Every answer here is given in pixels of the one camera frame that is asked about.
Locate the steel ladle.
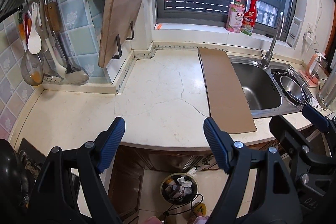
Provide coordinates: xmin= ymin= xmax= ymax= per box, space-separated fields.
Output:
xmin=44 ymin=0 xmax=89 ymax=85

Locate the pink soap pump bottle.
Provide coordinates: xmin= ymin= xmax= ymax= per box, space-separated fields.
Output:
xmin=226 ymin=0 xmax=245 ymax=33

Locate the stainless steel sink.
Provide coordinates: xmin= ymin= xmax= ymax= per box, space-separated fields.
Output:
xmin=230 ymin=56 xmax=313 ymax=118

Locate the steel mesh strainer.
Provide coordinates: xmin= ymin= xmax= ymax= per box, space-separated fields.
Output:
xmin=21 ymin=50 xmax=44 ymax=86

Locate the round trash bin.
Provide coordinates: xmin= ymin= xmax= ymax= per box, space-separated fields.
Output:
xmin=159 ymin=173 xmax=198 ymax=205

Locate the pink phone stand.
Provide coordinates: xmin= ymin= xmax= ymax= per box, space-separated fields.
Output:
xmin=298 ymin=52 xmax=325 ymax=88

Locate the brown cardboard sheet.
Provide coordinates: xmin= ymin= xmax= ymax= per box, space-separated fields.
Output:
xmin=198 ymin=48 xmax=257 ymax=134

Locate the chrome kitchen faucet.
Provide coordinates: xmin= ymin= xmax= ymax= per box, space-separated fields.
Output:
xmin=260 ymin=11 xmax=285 ymax=67

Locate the steel slotted spoon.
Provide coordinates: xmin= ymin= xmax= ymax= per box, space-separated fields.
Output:
xmin=37 ymin=0 xmax=63 ymax=84

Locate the wooden cutting board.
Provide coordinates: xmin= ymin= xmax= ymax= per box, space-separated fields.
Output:
xmin=98 ymin=0 xmax=142 ymax=68

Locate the red spray bottle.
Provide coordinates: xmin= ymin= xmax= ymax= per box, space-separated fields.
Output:
xmin=240 ymin=0 xmax=258 ymax=36

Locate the white rice spoon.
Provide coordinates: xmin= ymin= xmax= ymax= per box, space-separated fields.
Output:
xmin=27 ymin=2 xmax=42 ymax=55

